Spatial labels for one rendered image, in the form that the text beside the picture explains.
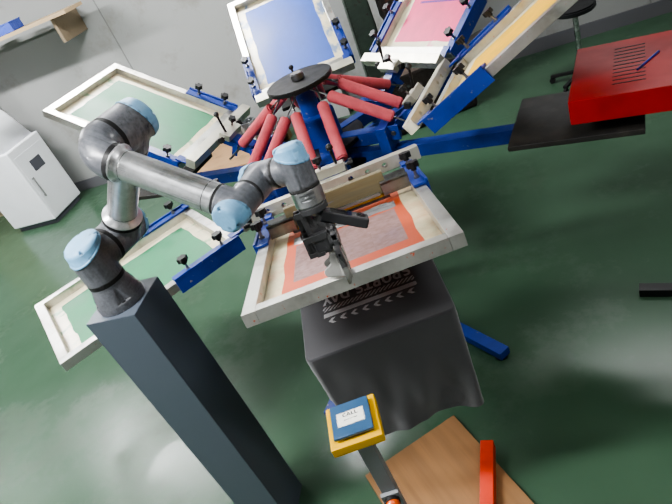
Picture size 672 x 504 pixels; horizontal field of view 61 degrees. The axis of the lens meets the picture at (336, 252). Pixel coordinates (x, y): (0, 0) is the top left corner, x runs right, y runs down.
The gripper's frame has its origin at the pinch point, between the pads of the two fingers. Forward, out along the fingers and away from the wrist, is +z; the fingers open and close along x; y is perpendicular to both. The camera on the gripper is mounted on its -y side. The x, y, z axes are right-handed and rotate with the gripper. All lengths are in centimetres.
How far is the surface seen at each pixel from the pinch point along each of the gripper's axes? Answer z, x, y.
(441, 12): -43, -175, -77
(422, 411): 61, -20, -2
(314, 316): 20.4, -28.6, 18.0
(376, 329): 23.9, -13.4, 0.5
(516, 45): -29, -61, -72
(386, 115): -16, -113, -30
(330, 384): 35.8, -13.5, 19.3
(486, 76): -22, -67, -62
